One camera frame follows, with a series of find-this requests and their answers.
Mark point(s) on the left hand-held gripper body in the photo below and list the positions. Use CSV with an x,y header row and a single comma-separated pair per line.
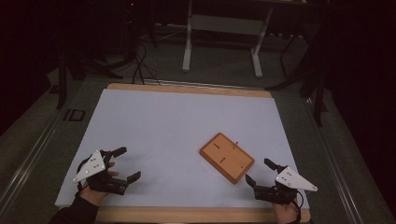
x,y
91,165

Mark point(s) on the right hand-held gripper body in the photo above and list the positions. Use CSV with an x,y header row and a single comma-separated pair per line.
x,y
291,180

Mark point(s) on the wooden picture frame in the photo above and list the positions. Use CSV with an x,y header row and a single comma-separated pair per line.
x,y
227,157

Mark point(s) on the person's left hand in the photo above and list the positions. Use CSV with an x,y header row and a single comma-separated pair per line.
x,y
93,196

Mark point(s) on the person's right hand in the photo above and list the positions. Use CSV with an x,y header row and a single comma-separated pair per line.
x,y
285,214

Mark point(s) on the black floor plate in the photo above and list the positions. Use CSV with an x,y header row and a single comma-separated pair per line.
x,y
74,115

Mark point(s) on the black stand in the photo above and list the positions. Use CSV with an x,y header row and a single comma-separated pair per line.
x,y
319,93
62,84

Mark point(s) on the metal floor rail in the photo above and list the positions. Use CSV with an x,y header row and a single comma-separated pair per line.
x,y
28,161
336,161

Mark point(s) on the white metal desk frame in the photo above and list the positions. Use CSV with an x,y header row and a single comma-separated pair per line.
x,y
186,46

